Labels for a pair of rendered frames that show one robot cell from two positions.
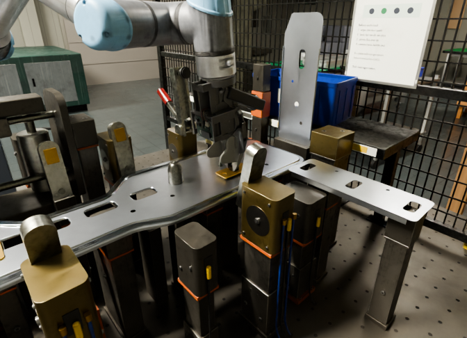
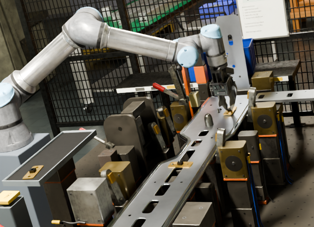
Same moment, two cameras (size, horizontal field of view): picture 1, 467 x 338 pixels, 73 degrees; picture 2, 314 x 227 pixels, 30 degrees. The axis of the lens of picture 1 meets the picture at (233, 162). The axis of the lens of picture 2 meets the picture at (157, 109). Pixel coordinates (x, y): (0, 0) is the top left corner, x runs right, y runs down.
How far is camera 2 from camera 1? 1.79 m
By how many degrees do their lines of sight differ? 21
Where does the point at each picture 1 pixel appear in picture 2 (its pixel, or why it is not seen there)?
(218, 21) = (220, 40)
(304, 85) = (236, 53)
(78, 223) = (197, 148)
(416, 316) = not seen: outside the picture
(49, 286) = (238, 145)
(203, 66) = (216, 60)
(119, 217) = (210, 140)
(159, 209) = not seen: hidden behind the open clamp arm
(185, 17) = (205, 42)
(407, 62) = (279, 23)
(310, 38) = (233, 28)
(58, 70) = not seen: outside the picture
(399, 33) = (268, 8)
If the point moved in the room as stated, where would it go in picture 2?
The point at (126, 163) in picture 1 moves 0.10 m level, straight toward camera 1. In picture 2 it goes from (172, 128) to (191, 131)
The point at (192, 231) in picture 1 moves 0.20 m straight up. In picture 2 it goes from (245, 132) to (236, 82)
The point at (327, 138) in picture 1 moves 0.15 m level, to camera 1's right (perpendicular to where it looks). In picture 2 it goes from (262, 78) to (290, 68)
